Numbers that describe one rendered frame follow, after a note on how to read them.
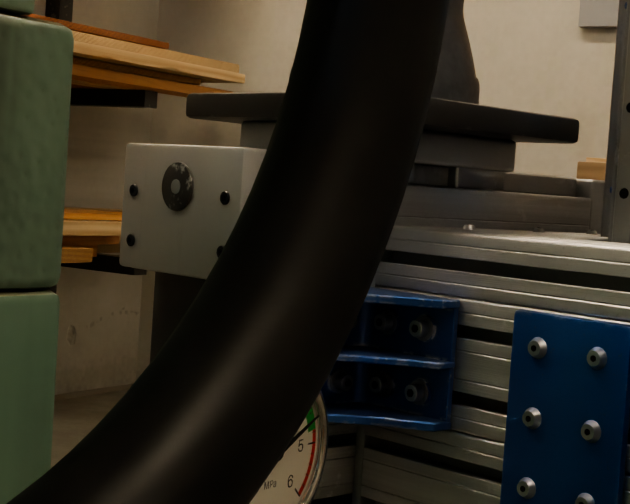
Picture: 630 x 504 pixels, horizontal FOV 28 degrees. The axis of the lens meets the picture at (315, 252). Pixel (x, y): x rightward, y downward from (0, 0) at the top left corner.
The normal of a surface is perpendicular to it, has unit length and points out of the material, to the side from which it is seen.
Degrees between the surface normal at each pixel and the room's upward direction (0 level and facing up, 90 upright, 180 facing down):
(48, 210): 90
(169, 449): 46
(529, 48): 90
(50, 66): 90
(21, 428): 90
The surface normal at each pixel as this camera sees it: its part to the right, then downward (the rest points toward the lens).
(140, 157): -0.73, -0.01
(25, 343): 0.82, 0.08
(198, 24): -0.53, 0.01
